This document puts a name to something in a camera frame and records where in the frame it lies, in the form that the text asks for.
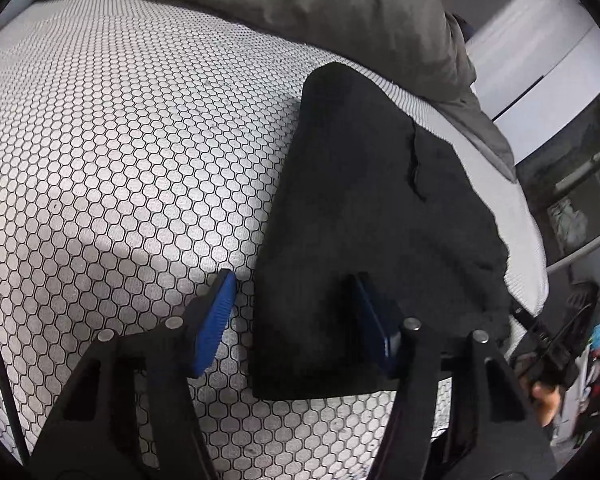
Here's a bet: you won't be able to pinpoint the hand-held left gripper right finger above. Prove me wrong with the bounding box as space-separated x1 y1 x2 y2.
352 272 556 480

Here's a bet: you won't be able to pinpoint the bed with honeycomb mattress cover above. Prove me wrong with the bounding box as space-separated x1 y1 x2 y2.
0 0 551 480

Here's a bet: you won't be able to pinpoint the glass door wardrobe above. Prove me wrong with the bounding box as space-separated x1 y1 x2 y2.
515 67 600 271

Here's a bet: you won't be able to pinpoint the person's right hand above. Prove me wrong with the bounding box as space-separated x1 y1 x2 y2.
530 382 563 428

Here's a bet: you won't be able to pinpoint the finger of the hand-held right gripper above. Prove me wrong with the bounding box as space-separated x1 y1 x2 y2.
510 305 553 343

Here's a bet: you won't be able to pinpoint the white crumpled clothes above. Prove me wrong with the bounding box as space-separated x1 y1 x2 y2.
547 195 588 251

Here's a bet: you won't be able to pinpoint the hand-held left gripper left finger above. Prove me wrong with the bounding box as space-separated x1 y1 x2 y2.
27 270 237 480

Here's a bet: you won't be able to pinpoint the grey duvet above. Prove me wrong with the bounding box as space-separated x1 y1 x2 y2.
87 0 517 181

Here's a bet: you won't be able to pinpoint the black pants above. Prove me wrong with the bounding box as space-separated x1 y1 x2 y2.
250 61 513 402

